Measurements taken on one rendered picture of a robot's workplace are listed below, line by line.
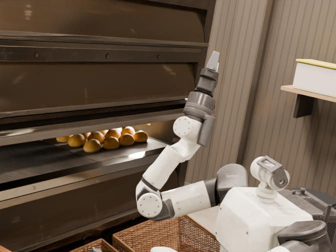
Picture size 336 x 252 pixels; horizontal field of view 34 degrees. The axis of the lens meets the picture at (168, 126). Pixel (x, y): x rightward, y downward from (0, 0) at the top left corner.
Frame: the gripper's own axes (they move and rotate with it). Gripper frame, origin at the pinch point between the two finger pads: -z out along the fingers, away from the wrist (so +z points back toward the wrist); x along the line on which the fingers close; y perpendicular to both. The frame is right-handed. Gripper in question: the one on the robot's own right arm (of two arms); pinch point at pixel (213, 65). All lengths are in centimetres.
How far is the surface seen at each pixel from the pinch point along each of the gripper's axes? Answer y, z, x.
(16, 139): 49, 44, 9
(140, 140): 31, 19, -103
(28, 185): 51, 57, -23
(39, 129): 46, 38, 2
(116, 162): 32, 36, -66
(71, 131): 40, 34, -11
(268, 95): -30, -89, -345
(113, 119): 31.4, 23.3, -29.3
